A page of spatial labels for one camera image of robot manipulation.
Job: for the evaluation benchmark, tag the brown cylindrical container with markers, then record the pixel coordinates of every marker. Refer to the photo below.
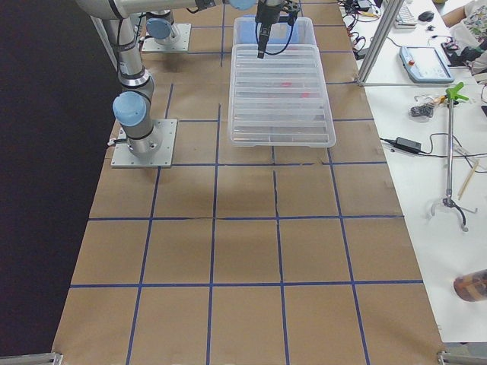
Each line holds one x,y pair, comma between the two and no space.
471,287

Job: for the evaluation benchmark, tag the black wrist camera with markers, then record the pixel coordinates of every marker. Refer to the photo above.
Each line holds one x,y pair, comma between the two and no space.
291,10

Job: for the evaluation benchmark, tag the person forearm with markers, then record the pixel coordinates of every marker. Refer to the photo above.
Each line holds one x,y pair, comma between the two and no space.
455,16

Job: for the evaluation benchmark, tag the black bead bundle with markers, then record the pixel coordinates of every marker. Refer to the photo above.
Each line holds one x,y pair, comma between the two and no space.
422,113

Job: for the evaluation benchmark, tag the white keyboard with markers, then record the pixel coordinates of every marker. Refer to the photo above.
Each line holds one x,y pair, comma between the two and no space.
405,19

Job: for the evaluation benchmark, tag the black computer mouse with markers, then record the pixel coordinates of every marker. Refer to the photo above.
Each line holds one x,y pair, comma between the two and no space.
426,16

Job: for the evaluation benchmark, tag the aluminium frame post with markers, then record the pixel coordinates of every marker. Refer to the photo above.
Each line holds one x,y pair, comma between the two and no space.
381,33

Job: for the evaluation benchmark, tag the corner aluminium bracket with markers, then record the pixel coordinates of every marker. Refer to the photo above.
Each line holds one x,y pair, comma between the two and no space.
448,358
33,359

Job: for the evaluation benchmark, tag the left corner aluminium bracket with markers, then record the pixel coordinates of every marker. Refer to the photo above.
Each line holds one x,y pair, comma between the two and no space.
33,359

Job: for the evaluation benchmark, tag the blue teach pendant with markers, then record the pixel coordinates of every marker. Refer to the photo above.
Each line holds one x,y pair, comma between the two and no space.
425,65

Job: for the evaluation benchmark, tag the right corner aluminium bracket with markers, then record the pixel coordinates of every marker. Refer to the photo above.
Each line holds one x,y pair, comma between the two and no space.
448,358

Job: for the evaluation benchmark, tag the brown paper table cover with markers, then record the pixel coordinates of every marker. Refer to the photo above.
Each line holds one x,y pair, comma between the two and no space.
265,255

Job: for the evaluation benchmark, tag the wooden chopsticks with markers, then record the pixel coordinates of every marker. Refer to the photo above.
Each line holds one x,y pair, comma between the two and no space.
467,180

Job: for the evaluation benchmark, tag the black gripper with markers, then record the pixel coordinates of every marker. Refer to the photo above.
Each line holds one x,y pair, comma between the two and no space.
265,14

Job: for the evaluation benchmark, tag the clear plastic storage box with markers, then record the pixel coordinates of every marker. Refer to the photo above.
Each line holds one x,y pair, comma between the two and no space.
303,32

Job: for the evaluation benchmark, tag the clear plastic box lid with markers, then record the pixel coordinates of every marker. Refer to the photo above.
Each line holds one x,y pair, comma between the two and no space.
279,100

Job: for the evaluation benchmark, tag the metal reacher grabber tool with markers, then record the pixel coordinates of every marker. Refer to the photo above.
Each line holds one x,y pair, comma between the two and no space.
452,95

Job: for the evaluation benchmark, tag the black power adapter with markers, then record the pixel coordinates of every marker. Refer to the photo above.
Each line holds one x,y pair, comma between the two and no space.
407,145

